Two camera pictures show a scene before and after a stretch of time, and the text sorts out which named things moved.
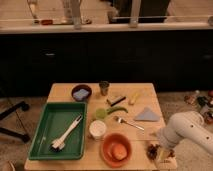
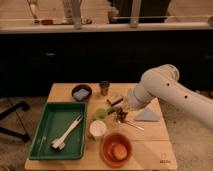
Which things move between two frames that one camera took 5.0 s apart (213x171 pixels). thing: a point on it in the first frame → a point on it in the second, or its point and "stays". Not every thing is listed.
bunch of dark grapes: x=152 y=151 → x=121 y=115
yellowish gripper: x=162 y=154 → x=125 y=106
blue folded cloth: x=147 y=115 stays
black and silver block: x=117 y=100 stays
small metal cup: x=104 y=85 stays
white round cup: x=97 y=128 stays
